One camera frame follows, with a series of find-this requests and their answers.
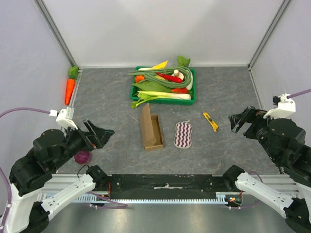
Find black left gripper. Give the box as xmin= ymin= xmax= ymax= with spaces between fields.
xmin=52 ymin=117 xmax=116 ymax=169

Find yellow utility knife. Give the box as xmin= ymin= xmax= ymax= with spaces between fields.
xmin=203 ymin=112 xmax=219 ymax=132

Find brown cardboard express box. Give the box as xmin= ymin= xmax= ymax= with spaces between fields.
xmin=140 ymin=103 xmax=164 ymax=151

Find purple wavy striped cloth pad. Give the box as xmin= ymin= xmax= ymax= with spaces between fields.
xmin=173 ymin=120 xmax=193 ymax=149

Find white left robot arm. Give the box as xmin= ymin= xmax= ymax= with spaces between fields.
xmin=0 ymin=120 xmax=115 ymax=233

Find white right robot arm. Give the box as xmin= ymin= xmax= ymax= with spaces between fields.
xmin=222 ymin=106 xmax=311 ymax=233

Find purple red onion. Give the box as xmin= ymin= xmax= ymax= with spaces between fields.
xmin=74 ymin=151 xmax=91 ymax=165

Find green celery stalk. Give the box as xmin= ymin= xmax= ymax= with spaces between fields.
xmin=131 ymin=91 xmax=191 ymax=108

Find green long beans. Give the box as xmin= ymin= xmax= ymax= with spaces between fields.
xmin=128 ymin=67 xmax=194 ymax=89

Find red orange pepper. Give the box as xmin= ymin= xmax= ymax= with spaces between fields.
xmin=172 ymin=88 xmax=189 ymax=94

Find orange toy carrot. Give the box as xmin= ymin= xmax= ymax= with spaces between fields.
xmin=65 ymin=66 xmax=79 ymax=105

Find small orange pumpkin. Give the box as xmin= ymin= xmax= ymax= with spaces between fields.
xmin=135 ymin=75 xmax=145 ymax=83

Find green leafy vegetable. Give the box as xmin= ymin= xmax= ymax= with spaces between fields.
xmin=132 ymin=81 xmax=172 ymax=92

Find beige toy mushroom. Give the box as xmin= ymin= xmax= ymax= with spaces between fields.
xmin=173 ymin=69 xmax=184 ymax=81

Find red chili pepper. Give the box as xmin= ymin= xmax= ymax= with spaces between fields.
xmin=156 ymin=72 xmax=182 ymax=83

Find white radish with leaves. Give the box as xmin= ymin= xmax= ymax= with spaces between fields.
xmin=176 ymin=56 xmax=193 ymax=90

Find yellow corn husk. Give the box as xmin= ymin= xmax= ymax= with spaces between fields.
xmin=151 ymin=61 xmax=168 ymax=69

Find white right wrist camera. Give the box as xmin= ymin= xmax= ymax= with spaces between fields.
xmin=263 ymin=93 xmax=296 ymax=119

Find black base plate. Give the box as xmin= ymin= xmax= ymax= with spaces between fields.
xmin=108 ymin=174 xmax=240 ymax=199

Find slotted cable duct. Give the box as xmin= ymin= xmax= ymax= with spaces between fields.
xmin=72 ymin=193 xmax=242 ymax=204

